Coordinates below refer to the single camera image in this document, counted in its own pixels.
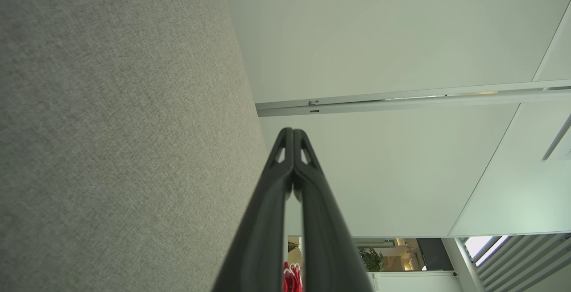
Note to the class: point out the green potted plant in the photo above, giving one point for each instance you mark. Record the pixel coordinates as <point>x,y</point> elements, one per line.
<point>372,260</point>

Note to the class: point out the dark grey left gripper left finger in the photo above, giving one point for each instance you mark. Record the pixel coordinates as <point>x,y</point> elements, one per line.
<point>258,247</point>

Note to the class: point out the dark wall panel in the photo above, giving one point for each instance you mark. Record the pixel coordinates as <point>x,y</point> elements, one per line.
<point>435,254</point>

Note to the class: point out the grey slatted window blinds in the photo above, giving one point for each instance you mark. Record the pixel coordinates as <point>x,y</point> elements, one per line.
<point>526,260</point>

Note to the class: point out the red Bulls basketball jersey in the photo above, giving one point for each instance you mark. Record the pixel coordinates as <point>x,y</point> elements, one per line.
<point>292,281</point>

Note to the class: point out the grey fabric sofa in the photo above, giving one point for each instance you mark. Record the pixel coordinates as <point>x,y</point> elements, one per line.
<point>111,127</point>

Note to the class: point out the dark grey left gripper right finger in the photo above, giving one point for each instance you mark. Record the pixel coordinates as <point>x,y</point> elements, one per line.
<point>325,247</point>

